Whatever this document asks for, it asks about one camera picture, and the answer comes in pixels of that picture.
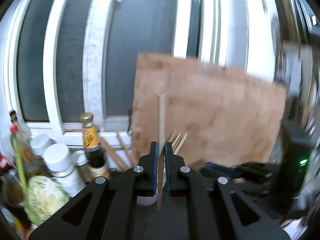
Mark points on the red-capped bottle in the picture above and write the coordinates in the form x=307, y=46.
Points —
x=21, y=147

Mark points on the wooden chopstick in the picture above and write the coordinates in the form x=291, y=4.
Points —
x=123, y=145
x=171, y=137
x=161, y=120
x=178, y=140
x=112, y=155
x=183, y=140

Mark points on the yellow-label sauce bottle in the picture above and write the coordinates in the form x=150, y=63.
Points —
x=93, y=145

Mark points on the shiny metal appliance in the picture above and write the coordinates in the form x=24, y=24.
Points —
x=297, y=42

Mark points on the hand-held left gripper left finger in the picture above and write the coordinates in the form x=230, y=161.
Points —
x=154, y=170

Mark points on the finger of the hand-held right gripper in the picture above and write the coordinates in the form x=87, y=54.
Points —
x=225, y=170
x=255, y=187

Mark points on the small silver-lidded jar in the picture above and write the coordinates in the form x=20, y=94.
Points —
x=83, y=165

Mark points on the green cabbage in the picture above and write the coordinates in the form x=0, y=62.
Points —
x=43, y=197

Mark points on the tall white-lidded jar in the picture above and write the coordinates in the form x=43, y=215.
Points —
x=62, y=167

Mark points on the short white-lidded jar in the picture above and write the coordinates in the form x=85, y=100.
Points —
x=41, y=142

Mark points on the wooden cutting board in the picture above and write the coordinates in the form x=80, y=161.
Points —
x=212, y=115

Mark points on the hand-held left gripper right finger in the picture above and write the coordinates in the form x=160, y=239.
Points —
x=168, y=170

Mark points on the white window frame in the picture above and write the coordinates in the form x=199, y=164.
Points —
x=100, y=55

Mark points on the green onion stalk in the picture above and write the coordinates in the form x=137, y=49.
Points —
x=18, y=160

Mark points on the translucent plastic cup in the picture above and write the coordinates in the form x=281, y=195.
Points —
x=147, y=201

